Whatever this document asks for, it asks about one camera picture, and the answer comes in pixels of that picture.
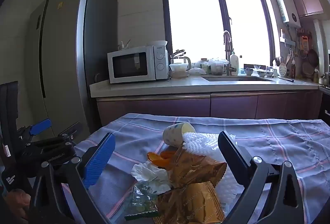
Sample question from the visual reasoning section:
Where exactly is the purple base cabinet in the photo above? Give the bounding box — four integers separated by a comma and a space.
96, 90, 324, 128

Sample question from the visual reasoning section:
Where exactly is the grey refrigerator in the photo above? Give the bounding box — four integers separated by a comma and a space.
24, 0, 119, 142

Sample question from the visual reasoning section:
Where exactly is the white microwave oven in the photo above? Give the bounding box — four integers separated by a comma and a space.
107, 45, 169, 84

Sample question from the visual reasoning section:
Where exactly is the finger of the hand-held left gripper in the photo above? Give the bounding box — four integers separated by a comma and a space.
18, 119, 52, 142
58, 122, 83, 144

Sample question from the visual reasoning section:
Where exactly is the small white ornament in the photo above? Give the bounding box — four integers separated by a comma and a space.
118, 39, 131, 51

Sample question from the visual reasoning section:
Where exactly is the kitchen window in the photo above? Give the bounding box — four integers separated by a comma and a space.
160, 0, 281, 76

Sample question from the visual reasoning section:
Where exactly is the white water heater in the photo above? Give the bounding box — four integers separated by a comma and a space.
274, 0, 302, 28

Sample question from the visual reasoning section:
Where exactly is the clear plastic food container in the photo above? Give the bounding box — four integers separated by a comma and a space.
208, 58, 229, 76

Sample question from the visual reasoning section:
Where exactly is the glass kettle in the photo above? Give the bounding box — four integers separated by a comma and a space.
169, 50, 192, 71

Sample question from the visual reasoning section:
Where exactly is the steel sink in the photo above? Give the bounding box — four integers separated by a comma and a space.
201, 76, 275, 82

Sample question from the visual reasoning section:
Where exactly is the blue plaid tablecloth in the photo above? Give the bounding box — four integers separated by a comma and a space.
59, 113, 330, 224

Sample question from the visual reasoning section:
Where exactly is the clear green-edged wrapper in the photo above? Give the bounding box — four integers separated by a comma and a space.
124, 181, 159, 221

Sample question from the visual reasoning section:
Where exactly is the white soap bottle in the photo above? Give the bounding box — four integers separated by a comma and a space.
230, 49, 240, 76

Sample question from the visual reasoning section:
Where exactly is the black hanging pan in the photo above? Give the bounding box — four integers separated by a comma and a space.
308, 49, 319, 68

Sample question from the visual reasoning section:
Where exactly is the glass jar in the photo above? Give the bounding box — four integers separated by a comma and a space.
200, 58, 209, 75

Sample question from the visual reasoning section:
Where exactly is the large orange peel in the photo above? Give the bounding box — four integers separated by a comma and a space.
147, 150, 179, 169

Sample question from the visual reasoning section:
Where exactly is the metal faucet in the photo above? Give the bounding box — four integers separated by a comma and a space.
222, 30, 237, 76

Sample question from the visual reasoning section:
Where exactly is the person's left hand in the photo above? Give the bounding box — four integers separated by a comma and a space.
1, 189, 31, 223

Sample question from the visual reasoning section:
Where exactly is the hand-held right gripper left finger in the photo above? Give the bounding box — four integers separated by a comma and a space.
28, 132, 116, 224

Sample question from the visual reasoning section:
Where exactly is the gold snack bag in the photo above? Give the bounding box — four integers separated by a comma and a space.
167, 148, 227, 188
153, 181, 225, 224

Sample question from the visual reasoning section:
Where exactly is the white tissue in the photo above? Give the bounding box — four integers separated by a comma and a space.
180, 132, 244, 205
131, 161, 172, 195

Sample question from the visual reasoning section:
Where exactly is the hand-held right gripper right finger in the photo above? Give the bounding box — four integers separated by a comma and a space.
218, 131, 305, 224

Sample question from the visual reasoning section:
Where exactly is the white kitchen counter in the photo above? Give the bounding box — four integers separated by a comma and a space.
89, 75, 320, 98

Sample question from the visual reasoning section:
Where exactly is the dotted white paper cup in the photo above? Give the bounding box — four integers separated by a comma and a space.
163, 122, 196, 147

